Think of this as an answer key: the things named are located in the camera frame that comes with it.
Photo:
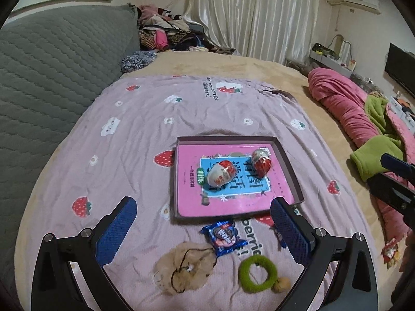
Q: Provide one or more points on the pile of clothes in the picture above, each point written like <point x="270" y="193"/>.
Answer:
<point x="162" y="29"/>

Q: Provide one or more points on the black television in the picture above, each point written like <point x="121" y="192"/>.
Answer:
<point x="400" y="68"/>

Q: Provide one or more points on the green fleece blanket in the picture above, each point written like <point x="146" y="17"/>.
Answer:
<point x="373" y="149"/>

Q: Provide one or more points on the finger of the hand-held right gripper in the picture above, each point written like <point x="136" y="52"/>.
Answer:
<point x="397" y="165"/>
<point x="390" y="189"/>

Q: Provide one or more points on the white air conditioner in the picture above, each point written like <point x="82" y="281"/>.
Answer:
<point x="360" y="0"/>

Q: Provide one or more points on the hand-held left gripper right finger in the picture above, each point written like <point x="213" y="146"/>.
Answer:
<point x="290" y="233"/>

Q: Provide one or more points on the red white foil chocolate egg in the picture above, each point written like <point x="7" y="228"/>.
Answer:
<point x="262" y="163"/>
<point x="220" y="175"/>

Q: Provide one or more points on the blue cookie packet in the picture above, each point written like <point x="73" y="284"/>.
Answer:
<point x="277" y="234"/>
<point x="223" y="238"/>

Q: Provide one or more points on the pink quilt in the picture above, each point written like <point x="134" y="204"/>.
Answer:
<point x="337" y="97"/>

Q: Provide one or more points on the grey quilted headboard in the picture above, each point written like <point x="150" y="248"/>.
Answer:
<point x="48" y="71"/>

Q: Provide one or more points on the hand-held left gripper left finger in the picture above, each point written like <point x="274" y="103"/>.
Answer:
<point x="118" y="230"/>

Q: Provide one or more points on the white pleated curtain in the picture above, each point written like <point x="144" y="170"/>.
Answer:
<point x="259" y="13"/>

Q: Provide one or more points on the purple strawberry print blanket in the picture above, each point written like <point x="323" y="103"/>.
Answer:
<point x="129" y="155"/>

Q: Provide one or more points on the beige fluffy scrunchie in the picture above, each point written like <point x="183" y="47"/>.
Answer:
<point x="194" y="275"/>

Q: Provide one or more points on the cluttered low cabinet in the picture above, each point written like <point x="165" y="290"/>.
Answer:
<point x="366" y="81"/>

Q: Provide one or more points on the grey cluttered desk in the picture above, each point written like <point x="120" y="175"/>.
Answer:
<point x="324" y="59"/>

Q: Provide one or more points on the red snack packet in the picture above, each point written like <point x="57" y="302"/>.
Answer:
<point x="390" y="251"/>

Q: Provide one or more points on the blue patterned cloth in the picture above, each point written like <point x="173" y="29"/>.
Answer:
<point x="137" y="61"/>

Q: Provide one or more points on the pink shallow box tray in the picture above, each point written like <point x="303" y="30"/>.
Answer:
<point x="194" y="201"/>

